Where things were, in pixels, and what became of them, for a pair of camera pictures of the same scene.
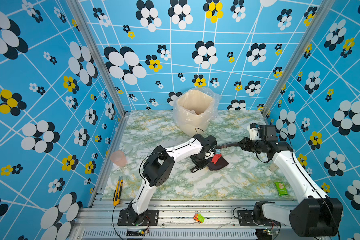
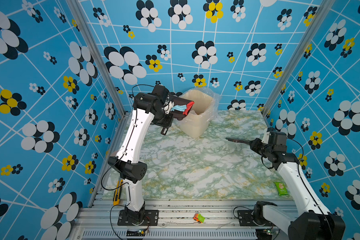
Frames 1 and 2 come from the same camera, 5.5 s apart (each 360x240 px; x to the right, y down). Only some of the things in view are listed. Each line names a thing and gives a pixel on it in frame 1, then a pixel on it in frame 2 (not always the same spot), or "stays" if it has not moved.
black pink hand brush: [224, 146] to [238, 140]
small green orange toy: [199, 218] stays
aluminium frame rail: [179, 219] stays
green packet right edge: [281, 187] stays
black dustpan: [221, 163] to [176, 100]
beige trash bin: [194, 108] stays
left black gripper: [200, 165] to [168, 122]
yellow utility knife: [116, 199] stays
